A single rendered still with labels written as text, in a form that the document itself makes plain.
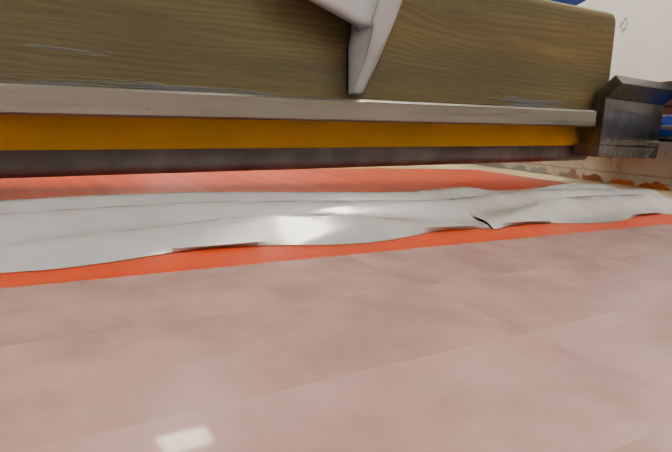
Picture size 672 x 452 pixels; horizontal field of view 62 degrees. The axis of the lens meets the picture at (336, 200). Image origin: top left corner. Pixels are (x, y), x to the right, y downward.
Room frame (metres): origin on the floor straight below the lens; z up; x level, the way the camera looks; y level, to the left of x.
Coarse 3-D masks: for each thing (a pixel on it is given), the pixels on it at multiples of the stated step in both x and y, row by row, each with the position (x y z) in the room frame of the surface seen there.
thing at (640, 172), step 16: (576, 160) 0.46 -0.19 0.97; (592, 160) 0.45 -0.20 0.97; (608, 160) 0.44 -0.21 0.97; (624, 160) 0.43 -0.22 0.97; (640, 160) 0.42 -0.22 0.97; (656, 160) 0.41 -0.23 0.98; (576, 176) 0.46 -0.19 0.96; (592, 176) 0.45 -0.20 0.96; (608, 176) 0.44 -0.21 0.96; (624, 176) 0.42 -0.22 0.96; (640, 176) 0.41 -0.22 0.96; (656, 176) 0.41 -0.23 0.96
